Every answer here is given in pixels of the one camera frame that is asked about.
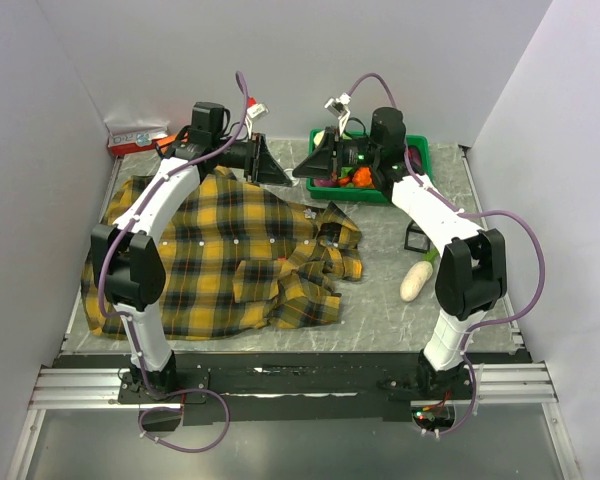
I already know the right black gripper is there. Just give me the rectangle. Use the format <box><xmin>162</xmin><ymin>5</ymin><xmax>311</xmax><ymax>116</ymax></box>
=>
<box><xmin>291</xmin><ymin>127</ymin><xmax>380</xmax><ymax>183</ymax></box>

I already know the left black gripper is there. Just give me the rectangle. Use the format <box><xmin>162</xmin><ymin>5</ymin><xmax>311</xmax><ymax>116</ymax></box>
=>
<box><xmin>212</xmin><ymin>133</ymin><xmax>292</xmax><ymax>187</ymax></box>

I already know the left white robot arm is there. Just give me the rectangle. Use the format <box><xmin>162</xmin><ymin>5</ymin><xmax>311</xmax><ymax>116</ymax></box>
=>
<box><xmin>91</xmin><ymin>98</ymin><xmax>292</xmax><ymax>402</ymax></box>

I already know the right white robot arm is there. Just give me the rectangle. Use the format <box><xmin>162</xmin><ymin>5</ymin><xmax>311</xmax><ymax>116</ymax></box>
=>
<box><xmin>293</xmin><ymin>107</ymin><xmax>507</xmax><ymax>399</ymax></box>

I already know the napa cabbage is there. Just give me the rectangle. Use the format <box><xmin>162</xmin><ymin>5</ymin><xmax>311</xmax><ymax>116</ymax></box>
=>
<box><xmin>313</xmin><ymin>129</ymin><xmax>331</xmax><ymax>150</ymax></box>

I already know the orange carrot slice toy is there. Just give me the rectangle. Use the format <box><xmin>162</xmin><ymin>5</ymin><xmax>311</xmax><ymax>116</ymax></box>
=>
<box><xmin>338</xmin><ymin>166</ymin><xmax>375</xmax><ymax>189</ymax></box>

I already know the purple eggplant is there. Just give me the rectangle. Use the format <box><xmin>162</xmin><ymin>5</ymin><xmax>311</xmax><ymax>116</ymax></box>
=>
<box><xmin>408</xmin><ymin>145</ymin><xmax>425</xmax><ymax>175</ymax></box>

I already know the orange black cylinder tool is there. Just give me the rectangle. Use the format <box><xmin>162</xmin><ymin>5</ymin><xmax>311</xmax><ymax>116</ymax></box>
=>
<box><xmin>156</xmin><ymin>135</ymin><xmax>176</xmax><ymax>150</ymax></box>

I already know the red white cardboard box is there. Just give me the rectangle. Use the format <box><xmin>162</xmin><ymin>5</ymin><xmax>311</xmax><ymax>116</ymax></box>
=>
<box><xmin>107</xmin><ymin>121</ymin><xmax>169</xmax><ymax>157</ymax></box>

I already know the white daikon radish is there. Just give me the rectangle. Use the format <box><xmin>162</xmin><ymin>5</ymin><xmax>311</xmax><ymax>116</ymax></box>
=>
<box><xmin>400</xmin><ymin>249</ymin><xmax>438</xmax><ymax>303</ymax></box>

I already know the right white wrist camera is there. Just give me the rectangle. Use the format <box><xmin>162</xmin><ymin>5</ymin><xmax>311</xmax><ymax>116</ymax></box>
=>
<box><xmin>324</xmin><ymin>92</ymin><xmax>351</xmax><ymax>136</ymax></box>

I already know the black square frame far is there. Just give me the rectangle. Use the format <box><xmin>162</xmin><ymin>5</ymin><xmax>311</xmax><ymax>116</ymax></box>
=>
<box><xmin>404</xmin><ymin>220</ymin><xmax>432</xmax><ymax>254</ymax></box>

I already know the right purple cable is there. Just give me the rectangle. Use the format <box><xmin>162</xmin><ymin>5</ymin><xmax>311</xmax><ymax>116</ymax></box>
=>
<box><xmin>344</xmin><ymin>72</ymin><xmax>546</xmax><ymax>437</ymax></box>

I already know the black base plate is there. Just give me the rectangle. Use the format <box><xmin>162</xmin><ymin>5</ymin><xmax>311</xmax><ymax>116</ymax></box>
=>
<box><xmin>118</xmin><ymin>352</ymin><xmax>473</xmax><ymax>426</ymax></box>

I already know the aluminium rail frame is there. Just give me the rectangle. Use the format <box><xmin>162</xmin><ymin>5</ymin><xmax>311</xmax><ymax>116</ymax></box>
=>
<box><xmin>27</xmin><ymin>362</ymin><xmax>559</xmax><ymax>412</ymax></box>

